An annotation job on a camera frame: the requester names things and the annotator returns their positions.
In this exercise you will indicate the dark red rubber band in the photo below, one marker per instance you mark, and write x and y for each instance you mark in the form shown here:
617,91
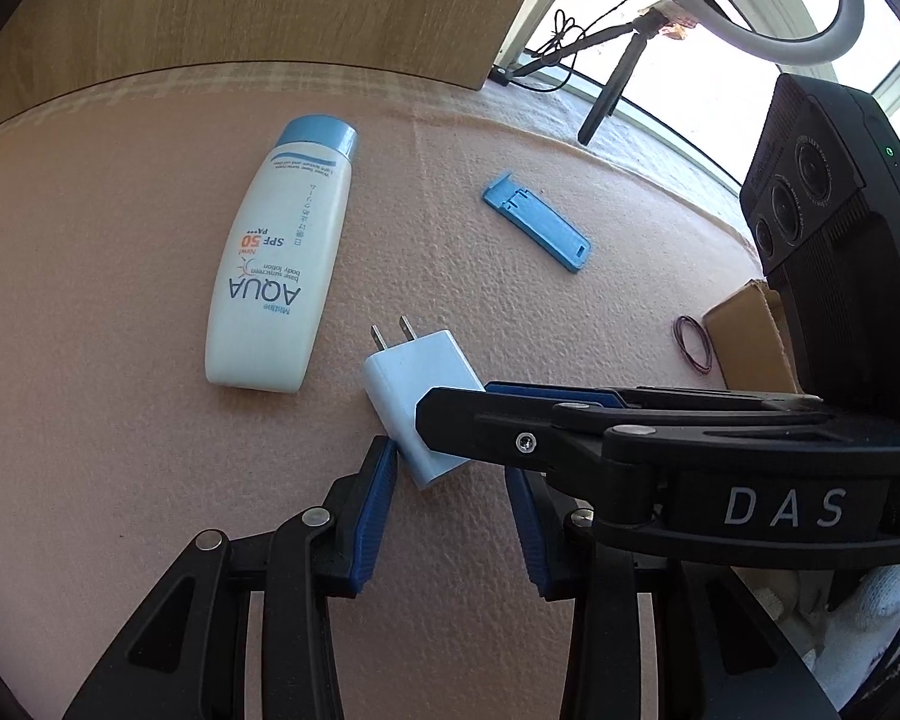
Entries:
682,345

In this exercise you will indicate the light wooden board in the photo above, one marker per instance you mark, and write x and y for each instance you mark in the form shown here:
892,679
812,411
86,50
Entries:
270,7

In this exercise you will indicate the white sunscreen bottle blue cap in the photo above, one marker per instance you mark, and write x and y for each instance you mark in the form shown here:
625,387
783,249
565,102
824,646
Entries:
277,270

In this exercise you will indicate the pink felt mat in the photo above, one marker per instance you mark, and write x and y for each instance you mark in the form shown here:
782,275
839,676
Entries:
120,427

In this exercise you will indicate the blue folding phone stand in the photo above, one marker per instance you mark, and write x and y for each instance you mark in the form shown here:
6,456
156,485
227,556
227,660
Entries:
540,229

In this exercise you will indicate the white knitted cloth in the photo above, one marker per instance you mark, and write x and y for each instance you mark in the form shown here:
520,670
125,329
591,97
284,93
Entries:
870,600

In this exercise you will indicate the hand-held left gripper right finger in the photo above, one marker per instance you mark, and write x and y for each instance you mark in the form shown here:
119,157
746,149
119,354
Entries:
532,540

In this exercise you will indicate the black tripod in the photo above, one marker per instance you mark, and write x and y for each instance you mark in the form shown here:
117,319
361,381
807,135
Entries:
607,97

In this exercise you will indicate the small cardboard box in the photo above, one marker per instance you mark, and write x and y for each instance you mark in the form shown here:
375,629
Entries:
750,345

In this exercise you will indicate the white USB wall charger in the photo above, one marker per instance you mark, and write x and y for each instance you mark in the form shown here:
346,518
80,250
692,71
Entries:
412,367

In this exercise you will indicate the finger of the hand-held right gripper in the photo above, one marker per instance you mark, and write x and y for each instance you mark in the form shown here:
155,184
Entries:
570,391
495,427

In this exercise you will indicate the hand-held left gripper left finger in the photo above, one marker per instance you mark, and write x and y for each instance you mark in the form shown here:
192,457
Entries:
371,517

